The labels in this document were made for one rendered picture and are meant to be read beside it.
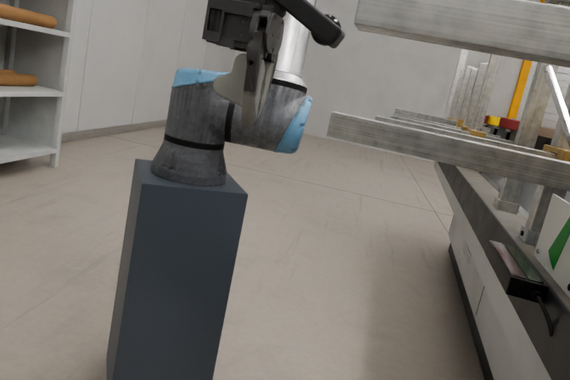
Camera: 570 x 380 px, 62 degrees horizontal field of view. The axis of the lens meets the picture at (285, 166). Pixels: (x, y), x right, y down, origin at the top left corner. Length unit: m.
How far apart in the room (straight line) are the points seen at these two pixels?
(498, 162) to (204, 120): 0.73
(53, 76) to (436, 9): 3.28
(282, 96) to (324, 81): 7.28
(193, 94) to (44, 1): 2.52
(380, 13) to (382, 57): 8.07
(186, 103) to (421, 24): 0.87
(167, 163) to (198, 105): 0.16
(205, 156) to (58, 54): 2.44
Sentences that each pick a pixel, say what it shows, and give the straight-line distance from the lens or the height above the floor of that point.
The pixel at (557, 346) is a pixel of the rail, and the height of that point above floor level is 0.66.
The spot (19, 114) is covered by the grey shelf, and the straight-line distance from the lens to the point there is 3.67.
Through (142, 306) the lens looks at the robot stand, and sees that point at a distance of 1.21.
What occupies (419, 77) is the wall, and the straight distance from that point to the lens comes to 8.41.
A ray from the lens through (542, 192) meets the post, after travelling 0.89.
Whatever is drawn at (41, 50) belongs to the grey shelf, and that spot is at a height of 0.75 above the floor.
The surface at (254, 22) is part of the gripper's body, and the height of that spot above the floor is 0.94.
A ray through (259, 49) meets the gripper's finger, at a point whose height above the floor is 0.91.
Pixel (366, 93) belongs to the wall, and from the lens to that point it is 8.36.
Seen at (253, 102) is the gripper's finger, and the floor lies 0.85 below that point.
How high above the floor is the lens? 0.89
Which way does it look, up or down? 10 degrees down
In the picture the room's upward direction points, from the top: 12 degrees clockwise
